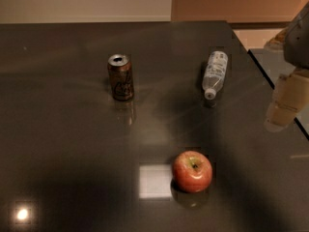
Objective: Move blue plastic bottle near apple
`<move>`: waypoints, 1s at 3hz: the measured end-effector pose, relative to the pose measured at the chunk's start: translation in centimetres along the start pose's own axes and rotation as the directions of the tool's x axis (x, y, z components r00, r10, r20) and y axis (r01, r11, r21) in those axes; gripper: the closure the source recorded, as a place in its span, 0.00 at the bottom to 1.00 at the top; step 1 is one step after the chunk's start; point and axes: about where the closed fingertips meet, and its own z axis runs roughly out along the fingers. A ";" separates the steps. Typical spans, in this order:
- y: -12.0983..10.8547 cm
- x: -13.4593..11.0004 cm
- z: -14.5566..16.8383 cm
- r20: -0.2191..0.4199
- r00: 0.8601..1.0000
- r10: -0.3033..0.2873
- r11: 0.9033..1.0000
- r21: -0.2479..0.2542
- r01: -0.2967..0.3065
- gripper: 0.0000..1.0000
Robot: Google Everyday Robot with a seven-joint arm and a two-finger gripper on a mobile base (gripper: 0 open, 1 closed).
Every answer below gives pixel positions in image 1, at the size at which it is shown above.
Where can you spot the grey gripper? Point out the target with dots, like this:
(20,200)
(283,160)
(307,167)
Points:
(297,43)

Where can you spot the red apple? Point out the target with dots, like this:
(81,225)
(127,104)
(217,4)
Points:
(192,171)

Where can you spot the brown soda can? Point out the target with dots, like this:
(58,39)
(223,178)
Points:
(120,77)

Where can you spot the clear plastic water bottle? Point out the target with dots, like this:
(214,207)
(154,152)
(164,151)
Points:
(214,74)

